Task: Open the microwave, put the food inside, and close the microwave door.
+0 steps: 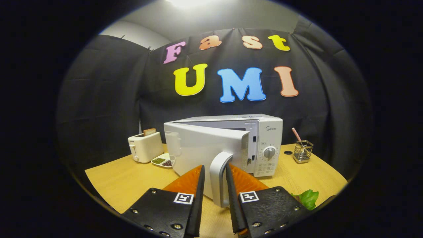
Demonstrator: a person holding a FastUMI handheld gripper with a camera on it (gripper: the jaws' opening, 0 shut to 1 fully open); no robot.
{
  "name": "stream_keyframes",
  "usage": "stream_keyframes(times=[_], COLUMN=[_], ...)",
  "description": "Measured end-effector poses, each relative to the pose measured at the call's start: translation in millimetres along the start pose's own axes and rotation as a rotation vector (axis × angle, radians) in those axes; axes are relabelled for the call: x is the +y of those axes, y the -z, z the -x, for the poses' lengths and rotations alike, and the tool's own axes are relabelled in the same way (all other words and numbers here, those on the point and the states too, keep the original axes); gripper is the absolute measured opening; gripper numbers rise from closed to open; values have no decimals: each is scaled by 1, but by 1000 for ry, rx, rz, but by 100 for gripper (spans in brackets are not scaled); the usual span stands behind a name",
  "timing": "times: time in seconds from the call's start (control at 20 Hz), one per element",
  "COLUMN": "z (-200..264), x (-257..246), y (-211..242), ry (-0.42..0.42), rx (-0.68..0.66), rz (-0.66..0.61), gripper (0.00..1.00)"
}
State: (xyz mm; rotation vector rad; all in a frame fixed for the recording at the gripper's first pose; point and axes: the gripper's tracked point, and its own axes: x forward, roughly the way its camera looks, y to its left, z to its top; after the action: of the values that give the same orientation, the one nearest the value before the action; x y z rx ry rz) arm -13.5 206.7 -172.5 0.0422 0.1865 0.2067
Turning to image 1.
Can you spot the white divided bean dish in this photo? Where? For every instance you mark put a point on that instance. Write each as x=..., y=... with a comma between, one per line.
x=163, y=161

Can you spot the brown bread lettuce sandwich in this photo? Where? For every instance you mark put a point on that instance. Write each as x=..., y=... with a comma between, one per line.
x=309, y=198

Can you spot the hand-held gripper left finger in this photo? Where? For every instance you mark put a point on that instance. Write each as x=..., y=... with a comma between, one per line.
x=198, y=205

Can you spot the white microwave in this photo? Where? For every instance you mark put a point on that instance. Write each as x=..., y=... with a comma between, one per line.
x=205, y=148

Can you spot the pink striped straw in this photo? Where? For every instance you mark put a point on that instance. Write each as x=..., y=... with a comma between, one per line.
x=296, y=134

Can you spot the toast slice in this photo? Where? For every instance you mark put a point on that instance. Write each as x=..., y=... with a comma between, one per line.
x=149, y=132

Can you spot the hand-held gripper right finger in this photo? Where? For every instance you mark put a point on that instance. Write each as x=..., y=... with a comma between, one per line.
x=231, y=205

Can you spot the cream toaster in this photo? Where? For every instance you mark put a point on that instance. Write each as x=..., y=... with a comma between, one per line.
x=145, y=148

